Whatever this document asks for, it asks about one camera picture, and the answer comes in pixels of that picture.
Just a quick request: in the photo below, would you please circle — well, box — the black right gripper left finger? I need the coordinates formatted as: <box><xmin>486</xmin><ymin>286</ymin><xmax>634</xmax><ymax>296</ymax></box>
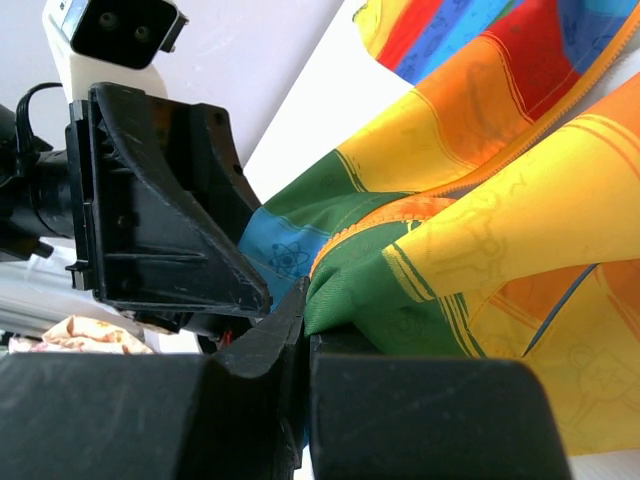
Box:
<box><xmin>1</xmin><ymin>279</ymin><xmax>308</xmax><ymax>479</ymax></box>

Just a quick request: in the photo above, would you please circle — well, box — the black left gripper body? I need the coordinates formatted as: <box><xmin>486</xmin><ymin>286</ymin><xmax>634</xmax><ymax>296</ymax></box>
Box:
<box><xmin>1</xmin><ymin>82</ymin><xmax>74</xmax><ymax>262</ymax></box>

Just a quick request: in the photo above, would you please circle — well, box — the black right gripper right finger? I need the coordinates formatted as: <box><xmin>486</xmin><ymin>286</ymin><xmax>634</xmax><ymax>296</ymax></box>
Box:
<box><xmin>310</xmin><ymin>327</ymin><xmax>571</xmax><ymax>479</ymax></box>

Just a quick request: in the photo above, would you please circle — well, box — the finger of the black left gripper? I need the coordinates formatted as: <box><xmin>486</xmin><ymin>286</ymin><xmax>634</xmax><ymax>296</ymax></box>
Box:
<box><xmin>67</xmin><ymin>83</ymin><xmax>271</xmax><ymax>316</ymax></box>
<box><xmin>151</xmin><ymin>98</ymin><xmax>261</xmax><ymax>240</ymax></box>

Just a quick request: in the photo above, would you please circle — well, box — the rainbow striped hooded jacket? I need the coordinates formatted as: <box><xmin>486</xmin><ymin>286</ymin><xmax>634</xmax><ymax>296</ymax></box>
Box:
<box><xmin>239</xmin><ymin>1</ymin><xmax>639</xmax><ymax>455</ymax></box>

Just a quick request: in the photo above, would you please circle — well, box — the floral cloth scrap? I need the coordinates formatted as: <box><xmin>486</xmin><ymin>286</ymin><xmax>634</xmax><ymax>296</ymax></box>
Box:
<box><xmin>8</xmin><ymin>315</ymin><xmax>154</xmax><ymax>354</ymax></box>

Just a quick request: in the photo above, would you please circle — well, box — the aluminium frame rail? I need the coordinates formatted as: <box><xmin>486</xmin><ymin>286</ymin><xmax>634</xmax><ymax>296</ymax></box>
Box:
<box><xmin>1</xmin><ymin>259</ymin><xmax>143</xmax><ymax>337</ymax></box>

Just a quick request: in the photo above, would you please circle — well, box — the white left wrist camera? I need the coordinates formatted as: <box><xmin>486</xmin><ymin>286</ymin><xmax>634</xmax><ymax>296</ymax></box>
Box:
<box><xmin>42</xmin><ymin>0</ymin><xmax>189</xmax><ymax>103</ymax></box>

